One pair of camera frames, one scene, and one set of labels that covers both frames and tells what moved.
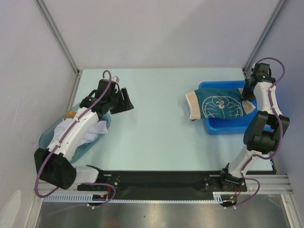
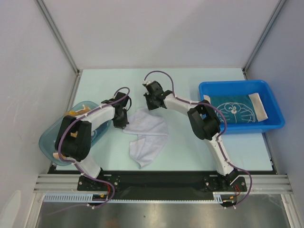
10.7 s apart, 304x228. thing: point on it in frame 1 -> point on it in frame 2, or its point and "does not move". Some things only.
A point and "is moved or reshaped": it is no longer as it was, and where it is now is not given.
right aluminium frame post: (246, 68) does not move
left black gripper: (126, 105) -> (122, 124)
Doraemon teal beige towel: (217, 103) is moved or reshaped
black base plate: (164, 185) does not move
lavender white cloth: (99, 130) -> (152, 131)
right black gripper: (248, 90) -> (149, 100)
